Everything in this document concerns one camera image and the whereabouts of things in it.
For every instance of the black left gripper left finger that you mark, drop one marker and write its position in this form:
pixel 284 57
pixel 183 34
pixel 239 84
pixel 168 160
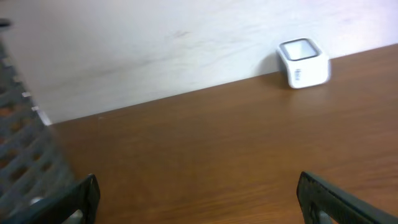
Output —
pixel 57 208

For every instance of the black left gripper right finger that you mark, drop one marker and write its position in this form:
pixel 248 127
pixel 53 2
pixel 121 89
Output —
pixel 322 202

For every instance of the white barcode scanner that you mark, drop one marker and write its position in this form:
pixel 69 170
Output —
pixel 303 63

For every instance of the grey plastic mesh basket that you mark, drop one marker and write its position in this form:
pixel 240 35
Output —
pixel 32 164

